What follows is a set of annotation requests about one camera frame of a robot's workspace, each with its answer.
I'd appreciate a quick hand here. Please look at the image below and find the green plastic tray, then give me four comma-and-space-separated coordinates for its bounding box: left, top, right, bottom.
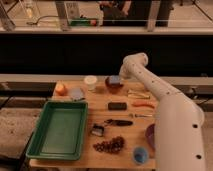
26, 101, 88, 161

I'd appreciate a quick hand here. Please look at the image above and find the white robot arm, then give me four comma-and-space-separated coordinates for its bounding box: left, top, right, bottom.
119, 53, 206, 171

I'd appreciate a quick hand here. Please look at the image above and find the red bowl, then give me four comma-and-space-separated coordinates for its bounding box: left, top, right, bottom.
105, 76, 123, 94

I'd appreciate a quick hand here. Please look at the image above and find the orange carrot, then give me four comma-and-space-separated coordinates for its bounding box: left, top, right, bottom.
132, 101, 155, 109

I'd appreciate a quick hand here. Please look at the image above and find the silver fork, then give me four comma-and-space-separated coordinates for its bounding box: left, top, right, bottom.
129, 113, 153, 118

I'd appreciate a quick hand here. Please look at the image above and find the purple bowl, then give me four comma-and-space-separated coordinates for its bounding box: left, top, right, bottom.
145, 124, 155, 149

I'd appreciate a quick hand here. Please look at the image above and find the small black metal clip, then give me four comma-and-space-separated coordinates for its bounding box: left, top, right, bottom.
91, 124, 104, 137

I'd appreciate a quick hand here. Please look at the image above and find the person in background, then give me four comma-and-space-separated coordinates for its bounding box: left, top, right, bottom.
99, 0, 131, 26

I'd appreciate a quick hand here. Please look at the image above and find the black rectangular block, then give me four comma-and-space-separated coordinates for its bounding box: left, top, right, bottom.
108, 102, 127, 110

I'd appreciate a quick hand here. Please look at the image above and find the wooden table board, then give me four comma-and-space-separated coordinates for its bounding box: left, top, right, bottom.
30, 81, 157, 170

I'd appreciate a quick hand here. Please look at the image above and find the blue sponge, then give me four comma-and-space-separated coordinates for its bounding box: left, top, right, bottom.
109, 75, 120, 84

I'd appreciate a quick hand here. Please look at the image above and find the orange fruit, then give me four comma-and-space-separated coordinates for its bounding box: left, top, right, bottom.
55, 83, 67, 96

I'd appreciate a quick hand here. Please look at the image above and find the bunch of dark grapes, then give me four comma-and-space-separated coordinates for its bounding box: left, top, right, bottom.
93, 136, 125, 154

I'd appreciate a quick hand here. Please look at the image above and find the yellow banana peeler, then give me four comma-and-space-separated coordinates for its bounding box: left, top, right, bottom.
127, 89, 150, 99

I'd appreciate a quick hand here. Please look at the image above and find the blue cup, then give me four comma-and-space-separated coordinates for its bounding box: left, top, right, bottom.
133, 147, 149, 165

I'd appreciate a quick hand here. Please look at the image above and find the black handled knife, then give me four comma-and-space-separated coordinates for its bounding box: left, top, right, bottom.
104, 119, 133, 127

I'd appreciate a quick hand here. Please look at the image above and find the white cup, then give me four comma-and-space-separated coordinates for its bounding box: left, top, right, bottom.
84, 75, 98, 91

